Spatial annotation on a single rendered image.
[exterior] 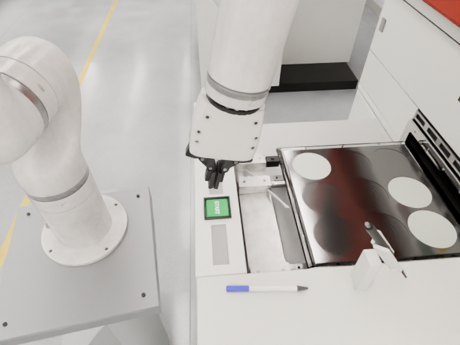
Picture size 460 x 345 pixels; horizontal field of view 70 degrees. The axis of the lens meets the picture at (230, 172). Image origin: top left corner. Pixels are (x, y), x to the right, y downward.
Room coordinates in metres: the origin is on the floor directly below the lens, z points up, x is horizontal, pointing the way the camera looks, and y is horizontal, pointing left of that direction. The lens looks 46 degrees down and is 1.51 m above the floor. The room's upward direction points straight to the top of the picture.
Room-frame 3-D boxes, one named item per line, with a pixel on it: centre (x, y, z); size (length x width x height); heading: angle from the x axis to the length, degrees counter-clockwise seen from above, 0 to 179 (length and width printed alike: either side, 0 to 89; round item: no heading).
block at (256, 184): (0.56, -0.06, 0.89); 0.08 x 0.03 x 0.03; 95
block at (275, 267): (0.32, -0.08, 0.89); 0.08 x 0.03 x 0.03; 95
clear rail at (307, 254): (0.51, -0.15, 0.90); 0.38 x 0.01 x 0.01; 5
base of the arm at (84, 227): (0.44, 0.33, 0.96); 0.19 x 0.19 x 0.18
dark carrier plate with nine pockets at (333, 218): (0.52, -0.33, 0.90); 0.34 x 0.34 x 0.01; 5
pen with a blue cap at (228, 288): (0.25, -0.06, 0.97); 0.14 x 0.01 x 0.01; 90
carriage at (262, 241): (0.48, -0.07, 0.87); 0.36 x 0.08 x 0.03; 5
